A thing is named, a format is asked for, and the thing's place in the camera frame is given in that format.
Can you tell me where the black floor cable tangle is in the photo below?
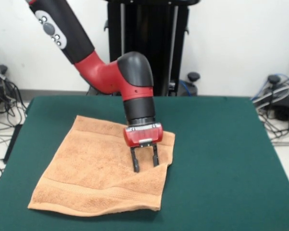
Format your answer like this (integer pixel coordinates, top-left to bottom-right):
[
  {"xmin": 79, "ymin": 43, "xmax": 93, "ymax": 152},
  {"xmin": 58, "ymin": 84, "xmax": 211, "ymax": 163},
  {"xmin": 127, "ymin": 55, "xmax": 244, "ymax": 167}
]
[
  {"xmin": 0, "ymin": 79, "xmax": 27, "ymax": 195},
  {"xmin": 256, "ymin": 112, "xmax": 289, "ymax": 148}
]

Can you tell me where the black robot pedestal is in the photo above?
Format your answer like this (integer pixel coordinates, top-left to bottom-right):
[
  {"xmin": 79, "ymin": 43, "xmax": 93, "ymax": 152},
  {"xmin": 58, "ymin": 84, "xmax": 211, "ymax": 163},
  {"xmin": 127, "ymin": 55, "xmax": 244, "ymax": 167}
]
[{"xmin": 88, "ymin": 0, "xmax": 201, "ymax": 97}]

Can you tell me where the blue floor cable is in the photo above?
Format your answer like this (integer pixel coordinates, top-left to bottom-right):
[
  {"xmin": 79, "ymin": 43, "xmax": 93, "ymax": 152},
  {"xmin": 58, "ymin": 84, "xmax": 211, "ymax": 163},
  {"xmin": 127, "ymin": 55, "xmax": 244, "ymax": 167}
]
[{"xmin": 251, "ymin": 73, "xmax": 289, "ymax": 102}]

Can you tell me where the grey floor stand base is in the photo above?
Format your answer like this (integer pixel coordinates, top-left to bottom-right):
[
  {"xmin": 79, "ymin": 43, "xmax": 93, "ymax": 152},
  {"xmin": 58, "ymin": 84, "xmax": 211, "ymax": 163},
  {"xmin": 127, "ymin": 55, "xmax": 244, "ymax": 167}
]
[{"xmin": 252, "ymin": 74, "xmax": 289, "ymax": 121}]

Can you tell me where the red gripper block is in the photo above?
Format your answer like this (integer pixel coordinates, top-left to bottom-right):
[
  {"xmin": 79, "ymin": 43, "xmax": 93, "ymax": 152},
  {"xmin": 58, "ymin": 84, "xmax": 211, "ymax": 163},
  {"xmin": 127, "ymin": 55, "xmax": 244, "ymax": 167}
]
[{"xmin": 123, "ymin": 122, "xmax": 164, "ymax": 174}]

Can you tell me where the dark green table cloth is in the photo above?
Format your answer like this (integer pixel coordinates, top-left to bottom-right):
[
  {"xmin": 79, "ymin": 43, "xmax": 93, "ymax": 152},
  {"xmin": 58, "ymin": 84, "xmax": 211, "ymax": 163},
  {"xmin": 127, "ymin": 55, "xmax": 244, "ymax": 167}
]
[{"xmin": 0, "ymin": 95, "xmax": 289, "ymax": 231}]

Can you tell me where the tan terry towel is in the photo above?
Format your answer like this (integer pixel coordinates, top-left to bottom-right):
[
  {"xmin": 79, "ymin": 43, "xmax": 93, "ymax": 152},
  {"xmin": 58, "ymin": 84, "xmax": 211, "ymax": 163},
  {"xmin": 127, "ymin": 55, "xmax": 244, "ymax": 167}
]
[{"xmin": 27, "ymin": 115, "xmax": 176, "ymax": 218}]

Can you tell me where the blue pedestal cable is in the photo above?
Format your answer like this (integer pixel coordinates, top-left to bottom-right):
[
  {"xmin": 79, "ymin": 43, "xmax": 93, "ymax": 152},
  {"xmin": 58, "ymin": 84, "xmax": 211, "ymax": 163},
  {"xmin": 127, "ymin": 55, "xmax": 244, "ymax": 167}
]
[{"xmin": 178, "ymin": 80, "xmax": 196, "ymax": 96}]

